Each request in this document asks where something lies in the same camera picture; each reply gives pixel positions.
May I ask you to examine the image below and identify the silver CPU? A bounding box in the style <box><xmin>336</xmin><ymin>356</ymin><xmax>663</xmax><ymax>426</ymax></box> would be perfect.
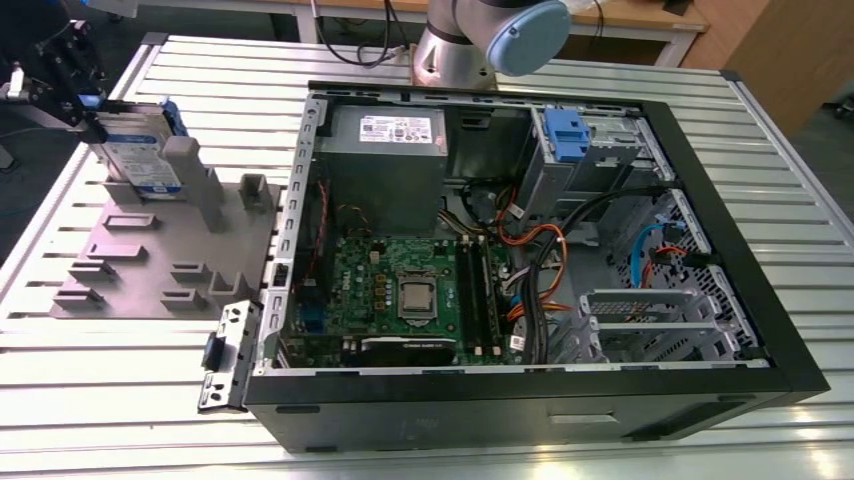
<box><xmin>399</xmin><ymin>284</ymin><xmax>439</xmax><ymax>312</ymax></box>

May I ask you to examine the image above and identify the orange wire bundle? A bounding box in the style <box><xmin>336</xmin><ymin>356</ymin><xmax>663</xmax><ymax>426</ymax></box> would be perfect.
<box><xmin>497</xmin><ymin>223</ymin><xmax>573</xmax><ymax>326</ymax></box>

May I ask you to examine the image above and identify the metal optical drive cage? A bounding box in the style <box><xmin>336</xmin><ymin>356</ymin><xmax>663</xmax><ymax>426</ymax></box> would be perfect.
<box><xmin>518</xmin><ymin>103</ymin><xmax>673</xmax><ymax>224</ymax></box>

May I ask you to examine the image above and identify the red yellow power wire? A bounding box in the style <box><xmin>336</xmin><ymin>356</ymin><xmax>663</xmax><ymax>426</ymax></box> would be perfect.
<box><xmin>651</xmin><ymin>243</ymin><xmax>690</xmax><ymax>274</ymax></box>

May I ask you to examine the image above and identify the grey plastic parts rack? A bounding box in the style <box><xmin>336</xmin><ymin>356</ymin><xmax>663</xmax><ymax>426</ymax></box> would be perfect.
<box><xmin>50</xmin><ymin>137</ymin><xmax>286</xmax><ymax>321</ymax></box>

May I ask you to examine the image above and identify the wooden desk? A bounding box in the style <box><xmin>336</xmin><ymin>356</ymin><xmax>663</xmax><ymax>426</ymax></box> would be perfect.
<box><xmin>292</xmin><ymin>0</ymin><xmax>710</xmax><ymax>69</ymax></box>

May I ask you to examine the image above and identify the CPU socket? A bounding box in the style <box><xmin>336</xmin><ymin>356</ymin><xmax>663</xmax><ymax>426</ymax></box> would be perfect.
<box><xmin>393</xmin><ymin>269</ymin><xmax>447</xmax><ymax>327</ymax></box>

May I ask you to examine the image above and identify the metal disk bay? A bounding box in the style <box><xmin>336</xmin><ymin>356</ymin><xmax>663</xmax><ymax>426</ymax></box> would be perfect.
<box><xmin>578</xmin><ymin>287</ymin><xmax>746</xmax><ymax>364</ymax></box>

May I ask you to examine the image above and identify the black RAM slot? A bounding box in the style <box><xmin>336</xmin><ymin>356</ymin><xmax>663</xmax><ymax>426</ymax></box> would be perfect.
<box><xmin>457</xmin><ymin>235</ymin><xmax>483</xmax><ymax>357</ymax></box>
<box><xmin>478</xmin><ymin>238</ymin><xmax>503</xmax><ymax>354</ymax></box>

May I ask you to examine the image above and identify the grey power supply unit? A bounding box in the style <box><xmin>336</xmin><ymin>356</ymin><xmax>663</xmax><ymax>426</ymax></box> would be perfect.
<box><xmin>312</xmin><ymin>104</ymin><xmax>450</xmax><ymax>240</ymax></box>

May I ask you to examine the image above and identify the wooden cabinet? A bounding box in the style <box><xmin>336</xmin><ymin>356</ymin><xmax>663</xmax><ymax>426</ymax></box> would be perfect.
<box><xmin>679</xmin><ymin>0</ymin><xmax>854</xmax><ymax>136</ymax></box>

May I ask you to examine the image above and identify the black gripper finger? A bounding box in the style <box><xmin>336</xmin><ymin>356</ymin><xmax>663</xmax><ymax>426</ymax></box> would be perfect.
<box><xmin>78</xmin><ymin>112</ymin><xmax>110</xmax><ymax>147</ymax></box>

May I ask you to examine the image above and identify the black cable bundle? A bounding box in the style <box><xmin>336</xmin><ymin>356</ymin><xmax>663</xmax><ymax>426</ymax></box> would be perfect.
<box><xmin>517</xmin><ymin>187</ymin><xmax>662</xmax><ymax>364</ymax></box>

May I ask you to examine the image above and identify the hard disk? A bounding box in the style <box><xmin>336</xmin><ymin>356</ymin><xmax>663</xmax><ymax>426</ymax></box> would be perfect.
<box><xmin>76</xmin><ymin>91</ymin><xmax>187</xmax><ymax>202</ymax></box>

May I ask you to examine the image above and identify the black graphics card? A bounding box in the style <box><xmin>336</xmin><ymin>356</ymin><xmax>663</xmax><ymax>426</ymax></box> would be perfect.
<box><xmin>340</xmin><ymin>335</ymin><xmax>461</xmax><ymax>367</ymax></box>

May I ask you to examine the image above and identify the grey expansion slot bracket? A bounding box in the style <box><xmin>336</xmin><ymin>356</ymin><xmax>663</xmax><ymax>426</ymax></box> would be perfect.
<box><xmin>198</xmin><ymin>298</ymin><xmax>267</xmax><ymax>415</ymax></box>

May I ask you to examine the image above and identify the black open PC case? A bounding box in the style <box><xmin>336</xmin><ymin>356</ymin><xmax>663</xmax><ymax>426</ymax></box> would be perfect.
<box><xmin>243</xmin><ymin>79</ymin><xmax>833</xmax><ymax>454</ymax></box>

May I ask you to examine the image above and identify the blue data wire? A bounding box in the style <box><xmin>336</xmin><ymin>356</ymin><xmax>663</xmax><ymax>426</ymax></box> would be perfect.
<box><xmin>629</xmin><ymin>223</ymin><xmax>670</xmax><ymax>290</ymax></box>

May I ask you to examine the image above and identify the blue plastic drive latch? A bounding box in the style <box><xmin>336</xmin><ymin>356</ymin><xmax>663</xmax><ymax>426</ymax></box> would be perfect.
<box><xmin>543</xmin><ymin>107</ymin><xmax>594</xmax><ymax>164</ymax></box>

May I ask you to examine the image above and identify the green motherboard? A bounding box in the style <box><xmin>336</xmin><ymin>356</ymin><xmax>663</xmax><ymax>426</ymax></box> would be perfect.
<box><xmin>283</xmin><ymin>234</ymin><xmax>526</xmax><ymax>369</ymax></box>

